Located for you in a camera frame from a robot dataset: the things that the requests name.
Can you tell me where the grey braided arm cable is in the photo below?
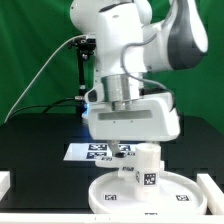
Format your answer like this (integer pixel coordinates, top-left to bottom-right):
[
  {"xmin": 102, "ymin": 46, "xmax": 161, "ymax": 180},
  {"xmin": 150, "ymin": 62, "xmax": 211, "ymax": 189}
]
[{"xmin": 119, "ymin": 29, "xmax": 176, "ymax": 111}]

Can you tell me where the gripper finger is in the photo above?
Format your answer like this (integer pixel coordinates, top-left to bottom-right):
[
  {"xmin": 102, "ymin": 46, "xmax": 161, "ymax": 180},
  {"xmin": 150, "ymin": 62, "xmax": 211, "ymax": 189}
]
[{"xmin": 109, "ymin": 140, "xmax": 125, "ymax": 158}]

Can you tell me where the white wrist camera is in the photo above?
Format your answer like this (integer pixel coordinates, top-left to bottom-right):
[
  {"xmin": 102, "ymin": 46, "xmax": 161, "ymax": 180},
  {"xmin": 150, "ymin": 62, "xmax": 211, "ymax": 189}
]
[{"xmin": 84, "ymin": 86, "xmax": 104, "ymax": 103}]

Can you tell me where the black camera stand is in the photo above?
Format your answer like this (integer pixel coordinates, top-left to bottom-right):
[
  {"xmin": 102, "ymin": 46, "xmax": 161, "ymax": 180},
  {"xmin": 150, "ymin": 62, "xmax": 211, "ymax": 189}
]
[{"xmin": 76, "ymin": 46, "xmax": 95, "ymax": 118}]

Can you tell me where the green backdrop curtain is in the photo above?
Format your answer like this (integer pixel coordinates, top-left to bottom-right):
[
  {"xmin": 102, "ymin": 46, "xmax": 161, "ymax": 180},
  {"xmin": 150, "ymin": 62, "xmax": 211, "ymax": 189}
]
[{"xmin": 0, "ymin": 0, "xmax": 224, "ymax": 130}]

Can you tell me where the white round table top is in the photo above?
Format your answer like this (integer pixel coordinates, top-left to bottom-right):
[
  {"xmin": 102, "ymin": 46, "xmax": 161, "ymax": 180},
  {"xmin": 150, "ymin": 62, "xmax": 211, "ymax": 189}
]
[{"xmin": 88, "ymin": 171, "xmax": 207, "ymax": 216}]

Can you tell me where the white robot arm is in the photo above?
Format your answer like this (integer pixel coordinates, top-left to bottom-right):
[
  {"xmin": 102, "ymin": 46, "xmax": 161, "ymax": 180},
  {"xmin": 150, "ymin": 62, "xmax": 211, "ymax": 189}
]
[{"xmin": 70, "ymin": 0, "xmax": 208, "ymax": 157}]

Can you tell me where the white fence block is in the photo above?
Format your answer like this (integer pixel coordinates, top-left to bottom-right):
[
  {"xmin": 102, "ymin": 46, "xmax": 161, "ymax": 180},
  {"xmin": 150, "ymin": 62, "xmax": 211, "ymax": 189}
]
[
  {"xmin": 197, "ymin": 174, "xmax": 224, "ymax": 215},
  {"xmin": 0, "ymin": 171, "xmax": 10, "ymax": 201}
]

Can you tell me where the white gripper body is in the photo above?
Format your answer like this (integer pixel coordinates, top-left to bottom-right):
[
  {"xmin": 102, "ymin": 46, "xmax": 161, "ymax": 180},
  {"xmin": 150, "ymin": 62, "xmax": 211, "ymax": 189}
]
[{"xmin": 88, "ymin": 92, "xmax": 180, "ymax": 142}]

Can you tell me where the white left fence block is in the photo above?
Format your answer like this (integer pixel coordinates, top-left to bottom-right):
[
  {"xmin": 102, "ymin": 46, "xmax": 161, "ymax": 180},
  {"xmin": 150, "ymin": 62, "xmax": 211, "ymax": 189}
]
[{"xmin": 0, "ymin": 171, "xmax": 10, "ymax": 201}]

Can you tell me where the white cable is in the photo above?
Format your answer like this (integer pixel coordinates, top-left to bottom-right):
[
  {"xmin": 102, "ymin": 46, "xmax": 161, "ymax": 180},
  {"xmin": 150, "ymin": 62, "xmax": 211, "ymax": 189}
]
[{"xmin": 3, "ymin": 34, "xmax": 87, "ymax": 124}]

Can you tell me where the white table base plate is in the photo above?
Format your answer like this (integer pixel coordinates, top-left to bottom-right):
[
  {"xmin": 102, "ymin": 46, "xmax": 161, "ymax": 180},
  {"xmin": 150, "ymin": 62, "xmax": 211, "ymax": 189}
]
[{"xmin": 95, "ymin": 153, "xmax": 164, "ymax": 183}]

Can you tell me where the black cable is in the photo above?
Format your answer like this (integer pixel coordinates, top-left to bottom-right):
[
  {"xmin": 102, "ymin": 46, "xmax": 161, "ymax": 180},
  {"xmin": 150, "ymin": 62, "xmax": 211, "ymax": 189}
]
[{"xmin": 6, "ymin": 97, "xmax": 88, "ymax": 123}]

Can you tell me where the white front rail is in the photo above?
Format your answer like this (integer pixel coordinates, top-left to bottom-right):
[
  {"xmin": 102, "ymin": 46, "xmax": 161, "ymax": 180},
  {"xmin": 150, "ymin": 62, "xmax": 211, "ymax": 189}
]
[{"xmin": 0, "ymin": 213, "xmax": 224, "ymax": 224}]

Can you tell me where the white right fence block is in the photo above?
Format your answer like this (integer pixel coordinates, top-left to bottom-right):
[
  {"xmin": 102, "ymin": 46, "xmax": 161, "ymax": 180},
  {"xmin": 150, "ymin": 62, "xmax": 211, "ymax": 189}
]
[{"xmin": 197, "ymin": 174, "xmax": 224, "ymax": 215}]

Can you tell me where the white marker sheet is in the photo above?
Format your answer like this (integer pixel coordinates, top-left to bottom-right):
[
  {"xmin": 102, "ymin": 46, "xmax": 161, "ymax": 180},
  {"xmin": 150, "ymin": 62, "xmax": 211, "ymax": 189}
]
[{"xmin": 63, "ymin": 143, "xmax": 138, "ymax": 163}]

